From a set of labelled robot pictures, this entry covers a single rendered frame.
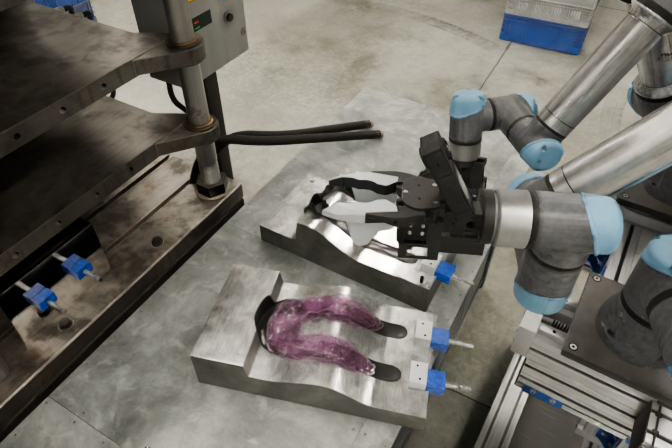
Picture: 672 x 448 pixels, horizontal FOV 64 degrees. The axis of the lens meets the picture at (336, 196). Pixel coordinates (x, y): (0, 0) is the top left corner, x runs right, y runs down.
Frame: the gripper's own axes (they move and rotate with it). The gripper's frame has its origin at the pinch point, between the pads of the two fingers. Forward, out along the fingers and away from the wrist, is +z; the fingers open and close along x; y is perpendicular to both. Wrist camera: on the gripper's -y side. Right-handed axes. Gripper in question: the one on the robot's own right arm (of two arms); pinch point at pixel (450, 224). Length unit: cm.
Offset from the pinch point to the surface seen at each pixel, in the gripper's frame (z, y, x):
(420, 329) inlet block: 10.3, 3.7, -27.9
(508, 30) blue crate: 33, -66, 314
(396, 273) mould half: 6.5, -7.4, -16.6
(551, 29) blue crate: 30, -35, 316
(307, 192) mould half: 1.7, -43.9, 0.4
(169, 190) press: 5, -88, -13
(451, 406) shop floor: 93, -1, 19
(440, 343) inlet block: 12.3, 8.5, -27.9
